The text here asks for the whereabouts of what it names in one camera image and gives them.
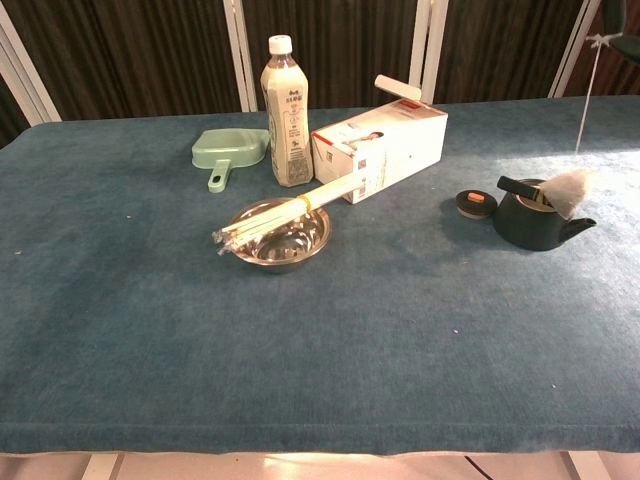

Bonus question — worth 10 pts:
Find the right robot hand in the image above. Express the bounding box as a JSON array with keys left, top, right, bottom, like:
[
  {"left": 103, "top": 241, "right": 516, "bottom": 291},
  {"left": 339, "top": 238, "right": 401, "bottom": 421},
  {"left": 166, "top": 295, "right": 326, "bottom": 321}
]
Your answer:
[{"left": 601, "top": 0, "right": 640, "bottom": 64}]

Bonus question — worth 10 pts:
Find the white metal frame post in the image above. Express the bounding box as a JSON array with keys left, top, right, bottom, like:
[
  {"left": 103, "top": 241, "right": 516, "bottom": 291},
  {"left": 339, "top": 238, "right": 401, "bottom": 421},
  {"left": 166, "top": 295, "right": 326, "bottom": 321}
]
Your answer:
[
  {"left": 222, "top": 0, "right": 259, "bottom": 113},
  {"left": 547, "top": 0, "right": 602, "bottom": 99},
  {"left": 0, "top": 19, "right": 63, "bottom": 126},
  {"left": 408, "top": 0, "right": 447, "bottom": 105}
]

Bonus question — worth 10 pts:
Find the pyramid tea bag with string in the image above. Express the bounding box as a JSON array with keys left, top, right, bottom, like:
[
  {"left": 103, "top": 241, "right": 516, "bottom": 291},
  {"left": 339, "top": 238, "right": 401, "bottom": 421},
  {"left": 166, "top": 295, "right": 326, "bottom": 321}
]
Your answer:
[{"left": 537, "top": 32, "right": 622, "bottom": 222}]

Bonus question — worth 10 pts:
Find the green plastic dustpan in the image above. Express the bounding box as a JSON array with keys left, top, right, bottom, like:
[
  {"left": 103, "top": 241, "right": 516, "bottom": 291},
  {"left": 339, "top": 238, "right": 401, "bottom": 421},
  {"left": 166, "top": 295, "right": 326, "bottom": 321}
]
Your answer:
[{"left": 191, "top": 128, "right": 272, "bottom": 194}]

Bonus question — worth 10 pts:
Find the black teapot lid orange knob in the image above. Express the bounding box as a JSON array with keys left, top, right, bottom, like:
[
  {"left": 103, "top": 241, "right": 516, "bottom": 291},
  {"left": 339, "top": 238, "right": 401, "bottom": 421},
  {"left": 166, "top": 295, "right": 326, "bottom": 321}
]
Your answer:
[{"left": 455, "top": 189, "right": 498, "bottom": 222}]

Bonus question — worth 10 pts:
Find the dark pleated curtain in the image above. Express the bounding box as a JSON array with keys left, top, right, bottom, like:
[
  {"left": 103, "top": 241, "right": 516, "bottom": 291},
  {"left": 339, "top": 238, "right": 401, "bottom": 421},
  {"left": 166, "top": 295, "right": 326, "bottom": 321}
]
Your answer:
[{"left": 0, "top": 0, "right": 640, "bottom": 150}]

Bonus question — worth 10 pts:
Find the blue felt tablecloth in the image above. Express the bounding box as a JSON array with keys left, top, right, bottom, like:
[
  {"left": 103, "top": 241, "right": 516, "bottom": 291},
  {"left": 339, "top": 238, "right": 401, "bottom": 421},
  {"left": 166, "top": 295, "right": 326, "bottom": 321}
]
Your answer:
[{"left": 0, "top": 97, "right": 640, "bottom": 459}]

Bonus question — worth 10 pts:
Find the white cardboard carton box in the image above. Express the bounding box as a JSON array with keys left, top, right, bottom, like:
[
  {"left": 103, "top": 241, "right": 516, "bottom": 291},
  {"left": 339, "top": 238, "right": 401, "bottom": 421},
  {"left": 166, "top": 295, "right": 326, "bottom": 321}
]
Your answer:
[{"left": 310, "top": 74, "right": 449, "bottom": 205}]

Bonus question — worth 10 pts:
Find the wrapped bundle of wooden chopsticks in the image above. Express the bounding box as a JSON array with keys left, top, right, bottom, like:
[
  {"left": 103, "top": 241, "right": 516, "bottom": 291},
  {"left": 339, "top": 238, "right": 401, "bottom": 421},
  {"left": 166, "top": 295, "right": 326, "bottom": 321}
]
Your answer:
[{"left": 211, "top": 174, "right": 357, "bottom": 259}]

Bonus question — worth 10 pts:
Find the stainless steel bowl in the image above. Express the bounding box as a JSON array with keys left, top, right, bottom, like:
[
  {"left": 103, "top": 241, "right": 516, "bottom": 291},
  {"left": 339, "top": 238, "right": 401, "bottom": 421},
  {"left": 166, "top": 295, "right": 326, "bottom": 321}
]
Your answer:
[{"left": 227, "top": 198, "right": 333, "bottom": 275}]

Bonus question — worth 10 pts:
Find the black teapot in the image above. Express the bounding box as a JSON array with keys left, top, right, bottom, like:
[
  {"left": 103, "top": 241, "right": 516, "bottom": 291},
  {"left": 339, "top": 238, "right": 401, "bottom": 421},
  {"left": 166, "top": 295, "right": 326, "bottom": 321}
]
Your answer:
[{"left": 492, "top": 175, "right": 598, "bottom": 251}]

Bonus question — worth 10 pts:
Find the beige drink bottle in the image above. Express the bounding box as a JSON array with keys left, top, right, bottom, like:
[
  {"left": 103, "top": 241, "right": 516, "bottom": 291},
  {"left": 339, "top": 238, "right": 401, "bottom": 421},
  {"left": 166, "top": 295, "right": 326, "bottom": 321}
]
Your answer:
[{"left": 259, "top": 34, "right": 315, "bottom": 189}]

